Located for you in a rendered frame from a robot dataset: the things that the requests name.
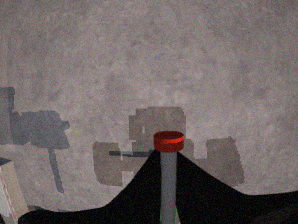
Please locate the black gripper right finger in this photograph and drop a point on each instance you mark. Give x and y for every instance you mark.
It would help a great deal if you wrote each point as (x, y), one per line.
(203, 199)

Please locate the grey pin with red head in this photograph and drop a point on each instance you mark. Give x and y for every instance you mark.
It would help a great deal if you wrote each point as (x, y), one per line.
(168, 144)

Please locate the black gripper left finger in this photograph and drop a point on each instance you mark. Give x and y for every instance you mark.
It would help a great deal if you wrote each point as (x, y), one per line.
(138, 203)

